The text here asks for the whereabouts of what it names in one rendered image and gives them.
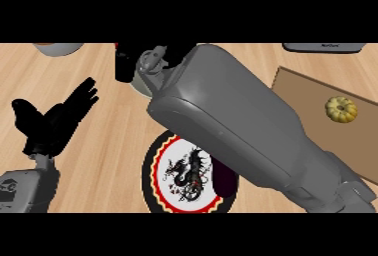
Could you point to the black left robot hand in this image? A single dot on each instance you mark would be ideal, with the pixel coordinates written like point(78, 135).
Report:
point(52, 126)

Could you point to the brown cutting board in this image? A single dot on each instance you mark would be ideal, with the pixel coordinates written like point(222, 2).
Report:
point(340, 146)

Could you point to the white bowl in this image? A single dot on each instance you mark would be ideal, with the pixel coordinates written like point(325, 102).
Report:
point(139, 87)

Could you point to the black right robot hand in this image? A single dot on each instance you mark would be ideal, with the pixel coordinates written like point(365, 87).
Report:
point(126, 63)

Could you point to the grey bowl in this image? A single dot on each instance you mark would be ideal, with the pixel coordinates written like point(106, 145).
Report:
point(59, 49)

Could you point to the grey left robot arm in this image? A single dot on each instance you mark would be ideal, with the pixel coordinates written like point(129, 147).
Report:
point(24, 190)

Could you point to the dark grey appliance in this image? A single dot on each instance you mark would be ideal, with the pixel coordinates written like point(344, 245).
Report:
point(322, 47)

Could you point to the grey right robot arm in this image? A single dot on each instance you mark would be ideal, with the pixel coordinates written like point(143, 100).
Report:
point(236, 116)

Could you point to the dragon print plate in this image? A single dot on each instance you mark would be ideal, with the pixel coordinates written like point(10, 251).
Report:
point(183, 173)

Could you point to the small yellow squash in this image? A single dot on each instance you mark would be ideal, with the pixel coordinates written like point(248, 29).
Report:
point(341, 109)

